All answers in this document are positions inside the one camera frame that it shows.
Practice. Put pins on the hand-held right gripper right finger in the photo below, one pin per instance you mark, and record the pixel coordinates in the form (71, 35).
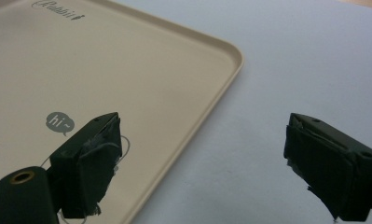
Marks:
(329, 168)

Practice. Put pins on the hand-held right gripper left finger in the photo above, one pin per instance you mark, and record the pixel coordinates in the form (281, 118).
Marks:
(87, 168)

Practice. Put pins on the beige plastic tray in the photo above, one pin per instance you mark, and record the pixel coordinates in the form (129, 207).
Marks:
(118, 74)

